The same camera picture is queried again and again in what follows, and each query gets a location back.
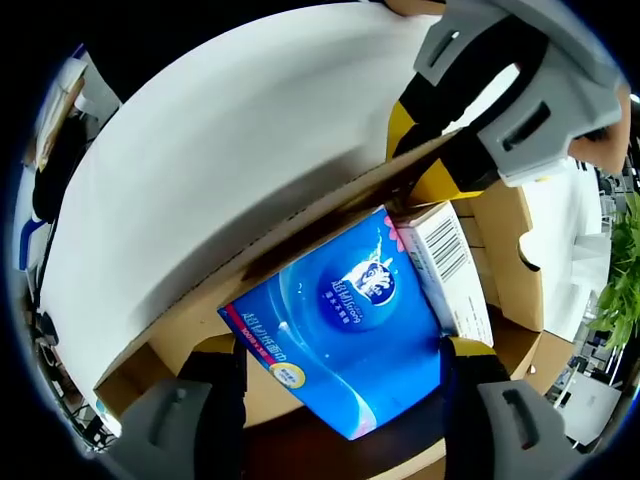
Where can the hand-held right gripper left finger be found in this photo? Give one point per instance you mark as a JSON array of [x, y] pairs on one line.
[[150, 440]]

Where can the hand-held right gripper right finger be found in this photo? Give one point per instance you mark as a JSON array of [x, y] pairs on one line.
[[500, 450]]

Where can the brown cardboard shoe box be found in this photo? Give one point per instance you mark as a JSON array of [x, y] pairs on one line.
[[500, 235]]

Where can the small white carton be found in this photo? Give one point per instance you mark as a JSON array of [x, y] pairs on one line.
[[450, 270]]

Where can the blue soft tissue pack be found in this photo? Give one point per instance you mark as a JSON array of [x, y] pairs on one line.
[[340, 320]]

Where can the person's left hand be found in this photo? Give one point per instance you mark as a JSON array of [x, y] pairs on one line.
[[605, 147]]

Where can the potted green plant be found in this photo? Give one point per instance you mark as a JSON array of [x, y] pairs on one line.
[[620, 290]]

